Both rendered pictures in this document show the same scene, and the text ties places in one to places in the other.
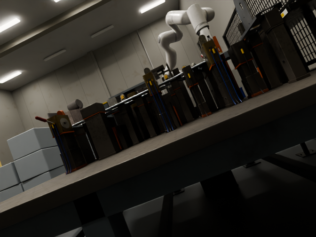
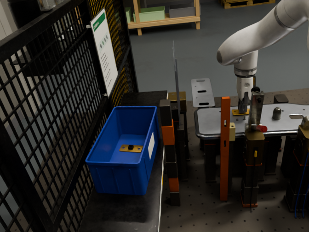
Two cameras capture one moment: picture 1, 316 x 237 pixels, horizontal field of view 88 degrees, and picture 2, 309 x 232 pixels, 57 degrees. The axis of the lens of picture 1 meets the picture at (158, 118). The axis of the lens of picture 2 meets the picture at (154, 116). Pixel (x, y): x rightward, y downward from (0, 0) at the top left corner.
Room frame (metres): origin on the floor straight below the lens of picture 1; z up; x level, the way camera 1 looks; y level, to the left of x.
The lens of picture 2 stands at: (1.97, -0.87, 1.68)
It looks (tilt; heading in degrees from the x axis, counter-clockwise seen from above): 33 degrees down; 178
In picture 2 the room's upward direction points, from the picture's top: 8 degrees counter-clockwise
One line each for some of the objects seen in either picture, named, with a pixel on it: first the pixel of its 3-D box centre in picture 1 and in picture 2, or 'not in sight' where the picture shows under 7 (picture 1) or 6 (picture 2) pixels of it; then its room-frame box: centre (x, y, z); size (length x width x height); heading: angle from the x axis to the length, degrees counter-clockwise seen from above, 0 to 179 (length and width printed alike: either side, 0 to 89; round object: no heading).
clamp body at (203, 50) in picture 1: (220, 74); not in sight; (0.83, -0.38, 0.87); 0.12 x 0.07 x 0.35; 170
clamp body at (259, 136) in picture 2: not in sight; (251, 173); (1.21, -0.51, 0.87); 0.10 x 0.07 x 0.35; 170
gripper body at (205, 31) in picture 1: (206, 37); (243, 83); (0.99, -0.47, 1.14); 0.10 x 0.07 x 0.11; 170
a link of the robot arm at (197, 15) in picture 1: (197, 17); (245, 49); (0.99, -0.47, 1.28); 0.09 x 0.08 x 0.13; 102
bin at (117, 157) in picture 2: not in sight; (128, 146); (1.21, -0.95, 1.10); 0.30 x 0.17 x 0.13; 164
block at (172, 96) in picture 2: (277, 49); (179, 128); (0.86, -0.72, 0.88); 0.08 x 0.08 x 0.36; 80
